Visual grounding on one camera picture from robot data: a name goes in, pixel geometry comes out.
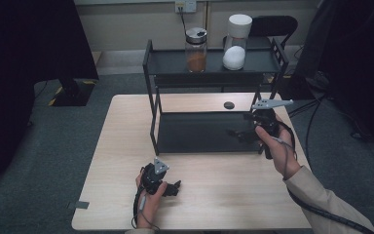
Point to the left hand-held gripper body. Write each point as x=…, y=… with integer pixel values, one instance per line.
x=154, y=178

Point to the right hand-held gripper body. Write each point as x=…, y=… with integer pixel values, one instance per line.
x=266, y=118

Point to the black metal two-tier rack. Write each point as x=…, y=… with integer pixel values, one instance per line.
x=204, y=130

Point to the white lidded jar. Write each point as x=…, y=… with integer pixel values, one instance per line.
x=237, y=45

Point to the glass spice jar metal lid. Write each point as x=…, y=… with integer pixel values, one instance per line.
x=196, y=52

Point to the person's left hand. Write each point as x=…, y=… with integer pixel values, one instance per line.
x=151, y=204

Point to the person's right hand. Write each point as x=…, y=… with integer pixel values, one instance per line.
x=282, y=152

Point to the black round table grommet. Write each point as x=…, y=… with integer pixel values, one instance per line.
x=229, y=105

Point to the grey tape piece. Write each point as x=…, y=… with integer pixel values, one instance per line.
x=79, y=204

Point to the dark grey cloth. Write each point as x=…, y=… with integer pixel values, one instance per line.
x=315, y=42

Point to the black folding chair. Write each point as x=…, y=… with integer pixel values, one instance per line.
x=272, y=27

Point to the dark curtain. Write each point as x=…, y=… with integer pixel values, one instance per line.
x=363, y=65
x=29, y=65

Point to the black stand base striped tape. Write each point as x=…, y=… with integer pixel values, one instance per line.
x=74, y=94

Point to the white wall socket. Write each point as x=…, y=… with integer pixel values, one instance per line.
x=185, y=6

